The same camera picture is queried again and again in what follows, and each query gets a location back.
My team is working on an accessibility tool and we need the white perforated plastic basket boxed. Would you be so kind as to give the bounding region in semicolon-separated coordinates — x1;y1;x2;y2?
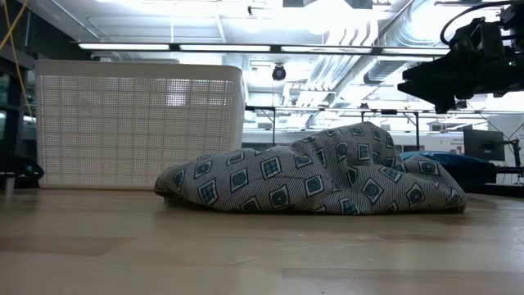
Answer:
34;60;246;192

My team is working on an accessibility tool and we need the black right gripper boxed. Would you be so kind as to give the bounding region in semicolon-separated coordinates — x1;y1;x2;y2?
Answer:
397;18;508;115

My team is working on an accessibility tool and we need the grey patterned cloth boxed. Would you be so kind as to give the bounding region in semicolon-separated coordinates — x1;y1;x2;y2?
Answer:
153;121;468;216

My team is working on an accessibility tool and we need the LED light bar frame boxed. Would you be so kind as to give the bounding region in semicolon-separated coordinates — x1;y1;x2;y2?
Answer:
77;43;451;57

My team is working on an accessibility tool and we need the yellow cable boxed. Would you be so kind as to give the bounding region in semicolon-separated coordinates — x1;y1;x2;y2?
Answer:
0;0;33;120

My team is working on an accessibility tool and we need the black background desk frame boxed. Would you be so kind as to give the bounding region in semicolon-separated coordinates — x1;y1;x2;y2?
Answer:
244;105;421;148

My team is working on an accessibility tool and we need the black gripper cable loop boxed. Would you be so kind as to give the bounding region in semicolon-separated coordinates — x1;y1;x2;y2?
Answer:
440;0;513;46

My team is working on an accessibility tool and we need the black computer monitor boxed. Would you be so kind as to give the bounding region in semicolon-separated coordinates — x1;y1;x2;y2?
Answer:
463;128;506;162

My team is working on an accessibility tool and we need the blue first aid pouch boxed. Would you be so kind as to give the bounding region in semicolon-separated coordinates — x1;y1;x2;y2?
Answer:
399;150;497;193

